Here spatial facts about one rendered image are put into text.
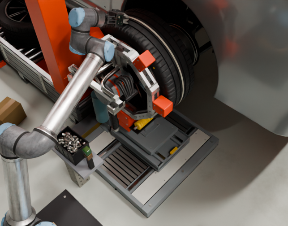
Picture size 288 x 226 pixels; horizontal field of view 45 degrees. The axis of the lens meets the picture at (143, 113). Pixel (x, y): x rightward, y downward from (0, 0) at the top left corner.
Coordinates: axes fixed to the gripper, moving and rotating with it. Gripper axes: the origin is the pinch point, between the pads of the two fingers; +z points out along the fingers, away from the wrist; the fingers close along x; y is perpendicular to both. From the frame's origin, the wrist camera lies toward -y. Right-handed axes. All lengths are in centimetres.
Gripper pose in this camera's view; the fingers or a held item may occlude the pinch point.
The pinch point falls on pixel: (126, 18)
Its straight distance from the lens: 199.9
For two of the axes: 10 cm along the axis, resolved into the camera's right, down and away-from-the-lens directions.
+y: 7.1, 3.9, -5.9
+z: 6.9, -1.7, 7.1
